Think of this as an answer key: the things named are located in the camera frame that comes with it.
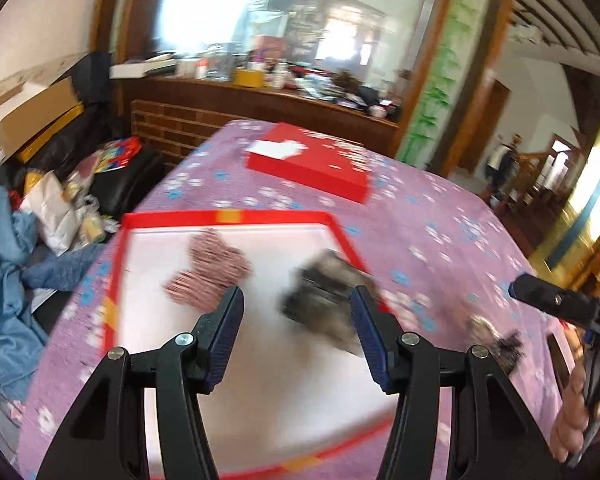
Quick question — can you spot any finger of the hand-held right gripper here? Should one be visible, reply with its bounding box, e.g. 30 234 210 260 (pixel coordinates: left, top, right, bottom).
509 274 600 329

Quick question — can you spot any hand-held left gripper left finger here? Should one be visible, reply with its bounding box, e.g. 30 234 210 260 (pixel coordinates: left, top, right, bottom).
37 286 246 480

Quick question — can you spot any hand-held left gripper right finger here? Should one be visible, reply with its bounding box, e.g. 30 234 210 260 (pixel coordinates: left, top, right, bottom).
349 286 563 480

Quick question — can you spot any grey organza bow hair clip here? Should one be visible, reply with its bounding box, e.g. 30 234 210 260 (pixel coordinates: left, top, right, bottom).
280 249 381 356

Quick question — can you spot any dark red beaded hair clip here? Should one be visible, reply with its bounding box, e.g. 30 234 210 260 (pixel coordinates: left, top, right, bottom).
490 332 525 374

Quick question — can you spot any red tray box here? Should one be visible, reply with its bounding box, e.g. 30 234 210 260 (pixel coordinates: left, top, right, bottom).
100 210 406 480

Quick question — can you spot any person's right hand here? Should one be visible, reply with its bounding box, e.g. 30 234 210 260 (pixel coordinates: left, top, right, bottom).
550 355 600 465

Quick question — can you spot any gold pillar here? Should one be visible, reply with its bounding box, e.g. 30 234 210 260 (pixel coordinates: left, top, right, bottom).
530 125 600 288

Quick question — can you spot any purple floral tablecloth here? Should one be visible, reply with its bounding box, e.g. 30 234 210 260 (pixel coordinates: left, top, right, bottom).
17 119 581 480

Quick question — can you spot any wooden stair railing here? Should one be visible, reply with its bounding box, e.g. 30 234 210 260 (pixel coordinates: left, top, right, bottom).
485 132 586 221

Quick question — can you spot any black and white jacket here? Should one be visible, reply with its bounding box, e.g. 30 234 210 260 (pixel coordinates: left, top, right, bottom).
486 142 516 186

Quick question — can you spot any red box lid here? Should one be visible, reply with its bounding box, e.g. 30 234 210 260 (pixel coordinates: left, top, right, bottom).
245 122 371 205

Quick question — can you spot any black sofa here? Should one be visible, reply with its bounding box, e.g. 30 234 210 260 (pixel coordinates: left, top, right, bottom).
0 52 167 221

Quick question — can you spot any brown wooden door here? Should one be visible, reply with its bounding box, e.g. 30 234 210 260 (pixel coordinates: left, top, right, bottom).
457 80 512 178

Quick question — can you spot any colourful packet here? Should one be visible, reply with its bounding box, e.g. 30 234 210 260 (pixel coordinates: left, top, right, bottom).
95 137 143 176

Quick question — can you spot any white plastic bag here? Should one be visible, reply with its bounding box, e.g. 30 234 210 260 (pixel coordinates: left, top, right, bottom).
19 170 106 257

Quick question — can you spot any blue cloth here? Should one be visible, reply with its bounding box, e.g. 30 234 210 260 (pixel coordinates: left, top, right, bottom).
0 187 101 403

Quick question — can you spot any wooden counter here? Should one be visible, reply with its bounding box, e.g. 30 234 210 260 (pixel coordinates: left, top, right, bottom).
112 74 401 163

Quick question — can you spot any yellow box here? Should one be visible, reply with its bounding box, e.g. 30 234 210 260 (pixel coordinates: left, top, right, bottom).
232 69 266 88

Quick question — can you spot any bamboo painted pillar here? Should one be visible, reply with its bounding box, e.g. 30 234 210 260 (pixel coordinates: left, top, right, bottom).
395 0 491 171

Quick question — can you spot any white flat box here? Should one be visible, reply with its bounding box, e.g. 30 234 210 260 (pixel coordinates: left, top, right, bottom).
111 55 178 80

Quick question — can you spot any cardboard box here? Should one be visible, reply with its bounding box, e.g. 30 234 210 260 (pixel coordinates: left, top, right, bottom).
0 76 84 162

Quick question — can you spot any etched glass partition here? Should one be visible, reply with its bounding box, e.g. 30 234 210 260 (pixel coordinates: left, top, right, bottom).
152 0 438 111

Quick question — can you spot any red plaid bow hair tie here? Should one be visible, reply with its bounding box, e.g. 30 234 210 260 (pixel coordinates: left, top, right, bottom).
162 227 253 311

